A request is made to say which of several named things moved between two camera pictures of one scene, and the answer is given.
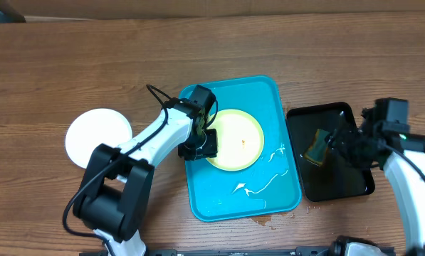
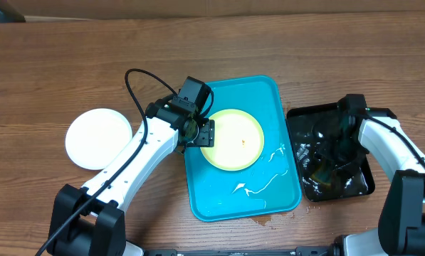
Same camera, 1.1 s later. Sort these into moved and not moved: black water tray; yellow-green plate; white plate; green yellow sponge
Moved: green yellow sponge
Not moved: yellow-green plate; black water tray; white plate
